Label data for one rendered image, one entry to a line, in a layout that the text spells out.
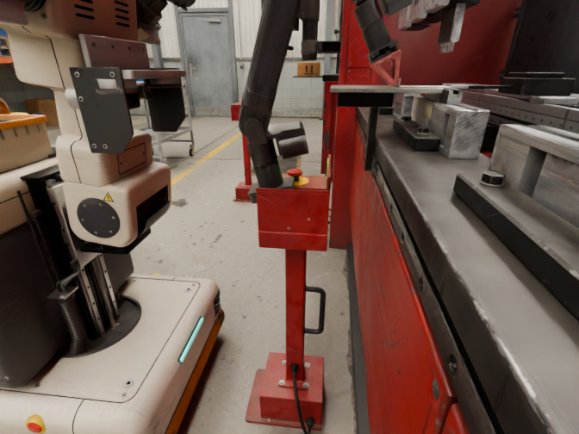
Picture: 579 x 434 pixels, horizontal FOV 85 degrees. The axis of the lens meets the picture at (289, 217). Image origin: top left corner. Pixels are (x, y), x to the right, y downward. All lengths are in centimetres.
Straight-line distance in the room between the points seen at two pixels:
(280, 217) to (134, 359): 63
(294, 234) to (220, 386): 76
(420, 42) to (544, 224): 151
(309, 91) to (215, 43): 233
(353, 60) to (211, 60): 662
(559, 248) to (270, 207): 51
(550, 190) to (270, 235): 51
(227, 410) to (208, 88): 758
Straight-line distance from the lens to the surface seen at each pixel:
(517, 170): 51
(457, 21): 93
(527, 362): 26
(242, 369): 136
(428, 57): 184
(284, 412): 119
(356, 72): 179
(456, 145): 74
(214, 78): 822
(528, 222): 39
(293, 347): 105
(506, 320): 29
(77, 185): 86
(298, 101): 789
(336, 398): 129
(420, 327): 44
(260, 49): 61
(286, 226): 72
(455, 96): 85
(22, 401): 115
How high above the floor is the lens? 104
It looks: 25 degrees down
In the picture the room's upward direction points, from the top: straight up
